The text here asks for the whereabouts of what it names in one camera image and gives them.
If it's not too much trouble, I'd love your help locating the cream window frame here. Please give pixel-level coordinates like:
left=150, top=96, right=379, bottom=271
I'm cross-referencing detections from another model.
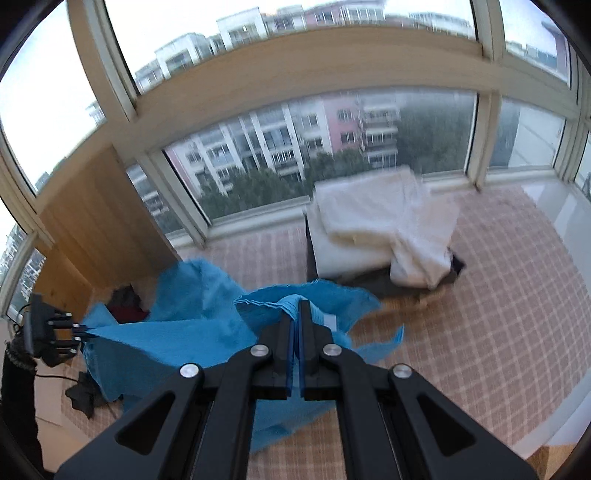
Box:
left=0, top=0, right=591, bottom=319

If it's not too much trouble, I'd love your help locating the blue garment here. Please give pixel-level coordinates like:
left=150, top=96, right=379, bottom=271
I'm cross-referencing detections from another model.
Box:
left=81, top=258, right=407, bottom=455

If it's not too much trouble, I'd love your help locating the white folded garment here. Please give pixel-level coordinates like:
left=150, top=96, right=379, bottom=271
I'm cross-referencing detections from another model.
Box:
left=307, top=166, right=462, bottom=289

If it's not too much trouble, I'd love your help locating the pink apartment building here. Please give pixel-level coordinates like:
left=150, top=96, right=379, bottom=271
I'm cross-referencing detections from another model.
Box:
left=164, top=90, right=400, bottom=185

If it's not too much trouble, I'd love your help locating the dark grey garment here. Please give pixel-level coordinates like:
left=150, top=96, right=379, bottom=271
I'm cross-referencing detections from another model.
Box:
left=65, top=369, right=112, bottom=418

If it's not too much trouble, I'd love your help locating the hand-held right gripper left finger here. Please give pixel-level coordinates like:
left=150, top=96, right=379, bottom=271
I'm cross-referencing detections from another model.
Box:
left=54, top=318, right=300, bottom=480

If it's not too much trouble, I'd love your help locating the large light wood board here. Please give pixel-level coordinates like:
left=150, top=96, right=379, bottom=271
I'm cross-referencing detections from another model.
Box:
left=34, top=143, right=185, bottom=319

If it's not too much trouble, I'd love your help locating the pink checked blanket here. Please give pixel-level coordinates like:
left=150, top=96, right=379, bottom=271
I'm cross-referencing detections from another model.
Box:
left=60, top=185, right=591, bottom=462

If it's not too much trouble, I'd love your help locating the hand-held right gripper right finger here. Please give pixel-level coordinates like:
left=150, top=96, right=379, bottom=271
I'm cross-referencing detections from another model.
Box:
left=299, top=300, right=540, bottom=480

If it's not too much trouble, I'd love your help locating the dark red garment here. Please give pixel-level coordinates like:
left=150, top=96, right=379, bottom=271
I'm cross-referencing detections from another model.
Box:
left=107, top=285, right=151, bottom=324

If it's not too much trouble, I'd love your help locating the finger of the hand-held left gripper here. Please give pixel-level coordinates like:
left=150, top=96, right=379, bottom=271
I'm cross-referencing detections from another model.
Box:
left=48, top=338, right=88, bottom=361
left=48, top=311, right=89, bottom=334

